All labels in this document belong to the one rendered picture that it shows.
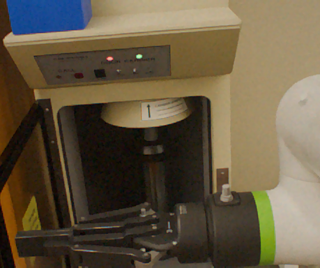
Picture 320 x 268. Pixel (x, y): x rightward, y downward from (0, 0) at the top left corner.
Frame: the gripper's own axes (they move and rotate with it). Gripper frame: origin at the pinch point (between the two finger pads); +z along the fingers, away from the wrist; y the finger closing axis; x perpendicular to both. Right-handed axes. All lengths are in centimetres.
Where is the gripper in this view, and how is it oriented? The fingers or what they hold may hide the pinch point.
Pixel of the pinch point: (44, 242)
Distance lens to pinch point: 64.9
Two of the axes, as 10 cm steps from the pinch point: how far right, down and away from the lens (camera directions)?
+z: -10.0, 0.7, 0.2
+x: 0.8, 9.1, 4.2
